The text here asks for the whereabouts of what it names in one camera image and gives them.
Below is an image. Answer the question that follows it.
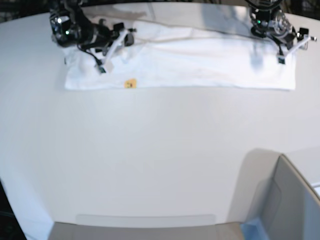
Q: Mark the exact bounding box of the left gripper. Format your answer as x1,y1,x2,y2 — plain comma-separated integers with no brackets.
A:
269,27,317,57

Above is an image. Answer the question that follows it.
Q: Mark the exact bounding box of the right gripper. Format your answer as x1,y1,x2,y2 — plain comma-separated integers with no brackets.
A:
76,18,137,63

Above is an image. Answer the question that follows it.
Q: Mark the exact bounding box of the white printed t-shirt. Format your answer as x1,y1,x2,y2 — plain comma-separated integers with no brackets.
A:
64,20,296,91

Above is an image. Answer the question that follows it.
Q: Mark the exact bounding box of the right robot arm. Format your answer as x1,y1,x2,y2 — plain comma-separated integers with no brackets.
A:
48,0,137,66

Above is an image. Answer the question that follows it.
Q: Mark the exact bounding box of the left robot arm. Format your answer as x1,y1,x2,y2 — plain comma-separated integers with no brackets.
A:
246,0,317,61

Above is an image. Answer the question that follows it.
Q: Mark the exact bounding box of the grey cardboard box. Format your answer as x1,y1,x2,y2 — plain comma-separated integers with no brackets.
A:
240,154,320,240

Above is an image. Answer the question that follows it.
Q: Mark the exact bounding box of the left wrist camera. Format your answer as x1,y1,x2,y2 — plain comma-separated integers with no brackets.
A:
276,55,286,65

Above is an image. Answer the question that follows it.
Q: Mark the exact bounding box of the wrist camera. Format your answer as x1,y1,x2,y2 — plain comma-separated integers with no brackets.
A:
276,55,286,65
95,62,115,75

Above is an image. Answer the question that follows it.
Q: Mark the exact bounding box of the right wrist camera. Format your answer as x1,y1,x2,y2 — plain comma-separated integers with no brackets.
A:
95,62,115,75

